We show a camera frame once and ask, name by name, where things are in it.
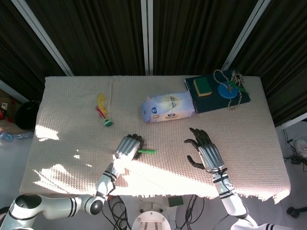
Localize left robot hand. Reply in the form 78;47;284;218
112;133;145;162

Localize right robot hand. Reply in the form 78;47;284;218
184;127;228;174

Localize yellow feather shuttlecock green base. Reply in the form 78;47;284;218
95;93;114;127

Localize dark notebook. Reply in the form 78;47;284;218
184;69;252;114

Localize blue white tissue pack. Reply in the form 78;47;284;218
140;91;196;124

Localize small green block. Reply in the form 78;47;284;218
167;196;184;207

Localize blue round disc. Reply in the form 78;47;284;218
217;82;241;99

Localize white waffle tablecloth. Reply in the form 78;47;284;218
19;75;292;205

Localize yellow green sponge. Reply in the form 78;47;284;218
193;77;213;99

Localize white robot torso base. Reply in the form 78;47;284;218
131;203;174;230

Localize small white device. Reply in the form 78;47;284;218
294;138;307;159

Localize black round bag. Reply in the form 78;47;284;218
15;100;42;131

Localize clear plastic bottle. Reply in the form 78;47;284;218
0;131;33;142

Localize dark pleated curtain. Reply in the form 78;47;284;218
0;0;69;97
230;0;307;127
26;0;146;76
153;0;259;76

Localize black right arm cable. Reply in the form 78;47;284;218
216;167;237;195

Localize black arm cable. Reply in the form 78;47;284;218
102;170;118;191
216;167;237;195

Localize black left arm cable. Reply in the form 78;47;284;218
102;170;118;191

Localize black floor cables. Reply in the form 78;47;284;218
107;191;207;230

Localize beige twisted rope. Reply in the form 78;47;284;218
213;69;247;111

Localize white frame post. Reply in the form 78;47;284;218
221;0;274;71
141;0;154;76
17;0;74;76

